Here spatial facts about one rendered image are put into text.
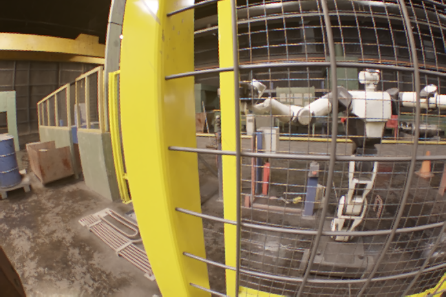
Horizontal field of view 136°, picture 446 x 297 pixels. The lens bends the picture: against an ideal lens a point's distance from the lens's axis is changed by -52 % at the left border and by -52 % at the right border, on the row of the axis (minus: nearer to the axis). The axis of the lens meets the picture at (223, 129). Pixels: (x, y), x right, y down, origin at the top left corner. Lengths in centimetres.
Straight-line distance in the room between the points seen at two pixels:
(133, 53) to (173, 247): 17
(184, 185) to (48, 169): 410
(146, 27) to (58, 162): 416
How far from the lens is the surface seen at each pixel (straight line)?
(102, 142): 276
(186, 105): 16
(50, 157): 420
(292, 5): 1053
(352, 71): 1012
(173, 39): 15
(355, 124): 112
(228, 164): 60
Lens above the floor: 129
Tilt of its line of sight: 7 degrees down
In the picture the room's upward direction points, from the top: 2 degrees counter-clockwise
